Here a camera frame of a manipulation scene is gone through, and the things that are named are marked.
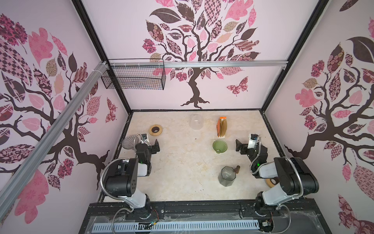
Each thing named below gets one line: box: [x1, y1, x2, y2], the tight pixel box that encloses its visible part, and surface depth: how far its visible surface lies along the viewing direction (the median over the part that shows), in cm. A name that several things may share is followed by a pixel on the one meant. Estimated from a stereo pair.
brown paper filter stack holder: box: [216, 116, 228, 139], surface depth 105 cm
